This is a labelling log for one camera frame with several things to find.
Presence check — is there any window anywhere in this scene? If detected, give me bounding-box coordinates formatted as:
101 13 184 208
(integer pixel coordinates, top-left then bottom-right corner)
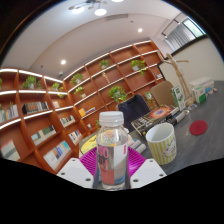
182 17 208 38

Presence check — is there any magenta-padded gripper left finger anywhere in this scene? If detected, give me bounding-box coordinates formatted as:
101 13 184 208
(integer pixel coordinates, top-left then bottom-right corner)
56 146 101 190

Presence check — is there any yellow striped white mug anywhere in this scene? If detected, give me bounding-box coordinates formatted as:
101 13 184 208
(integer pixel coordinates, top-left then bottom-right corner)
145 122 178 166

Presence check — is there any tan chair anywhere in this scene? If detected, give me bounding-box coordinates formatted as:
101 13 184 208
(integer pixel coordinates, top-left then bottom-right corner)
149 80 176 108

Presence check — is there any flat round red coaster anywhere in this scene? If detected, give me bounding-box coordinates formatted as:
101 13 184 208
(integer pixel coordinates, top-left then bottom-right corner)
189 119 209 136

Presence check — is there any black ceiling track rail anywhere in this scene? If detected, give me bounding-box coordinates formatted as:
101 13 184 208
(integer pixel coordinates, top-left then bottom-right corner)
161 13 188 38

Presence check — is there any ceiling air vent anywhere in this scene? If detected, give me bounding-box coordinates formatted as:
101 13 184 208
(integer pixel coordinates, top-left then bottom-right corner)
105 13 129 22

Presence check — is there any green and white box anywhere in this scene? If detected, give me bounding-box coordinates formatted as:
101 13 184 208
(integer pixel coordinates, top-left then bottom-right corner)
192 85 208 104

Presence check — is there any wooden shelf unit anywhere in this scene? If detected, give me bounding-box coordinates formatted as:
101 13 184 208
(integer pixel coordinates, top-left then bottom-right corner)
0 39 168 174

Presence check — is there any clear plastic water bottle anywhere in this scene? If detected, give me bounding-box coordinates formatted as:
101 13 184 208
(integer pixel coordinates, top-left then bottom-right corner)
95 110 130 191

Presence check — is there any wooden artist mannequin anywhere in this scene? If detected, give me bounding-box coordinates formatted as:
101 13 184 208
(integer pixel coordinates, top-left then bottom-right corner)
155 51 195 107

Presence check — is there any black office chair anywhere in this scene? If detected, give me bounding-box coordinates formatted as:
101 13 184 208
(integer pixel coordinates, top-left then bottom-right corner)
117 93 152 133

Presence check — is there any branched ceiling lamp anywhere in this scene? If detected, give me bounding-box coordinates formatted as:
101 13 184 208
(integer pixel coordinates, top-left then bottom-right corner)
68 0 125 17

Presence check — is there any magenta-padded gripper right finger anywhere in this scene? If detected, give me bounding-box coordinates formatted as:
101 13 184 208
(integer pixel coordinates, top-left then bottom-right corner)
124 146 168 190

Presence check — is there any stack of white boxes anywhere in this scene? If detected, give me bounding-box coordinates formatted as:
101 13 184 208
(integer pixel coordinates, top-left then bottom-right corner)
188 77 216 96

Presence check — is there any grey curtain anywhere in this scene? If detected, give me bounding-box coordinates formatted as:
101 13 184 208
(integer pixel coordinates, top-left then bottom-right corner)
165 22 196 52

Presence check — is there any dark book with orange circle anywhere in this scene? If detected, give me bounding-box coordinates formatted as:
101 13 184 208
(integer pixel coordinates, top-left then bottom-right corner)
130 105 181 136

